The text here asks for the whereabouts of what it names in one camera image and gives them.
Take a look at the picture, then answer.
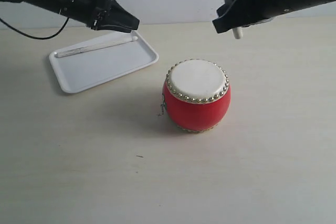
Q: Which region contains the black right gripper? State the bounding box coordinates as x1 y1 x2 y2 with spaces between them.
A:
212 0 289 34

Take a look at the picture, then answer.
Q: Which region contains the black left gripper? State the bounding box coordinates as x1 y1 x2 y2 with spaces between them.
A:
59 0 140 33

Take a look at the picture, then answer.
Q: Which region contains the worn white wooden drumstick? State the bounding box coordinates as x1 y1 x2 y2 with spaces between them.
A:
55 36 138 58

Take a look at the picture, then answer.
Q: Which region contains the red drum with studs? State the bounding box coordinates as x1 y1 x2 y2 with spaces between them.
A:
161 59 231 133

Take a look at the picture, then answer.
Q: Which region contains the white rectangular plastic tray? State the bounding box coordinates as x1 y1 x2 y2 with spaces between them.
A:
48 31 159 94

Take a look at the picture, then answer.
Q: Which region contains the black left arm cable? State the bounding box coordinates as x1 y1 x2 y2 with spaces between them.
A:
0 16 71 40

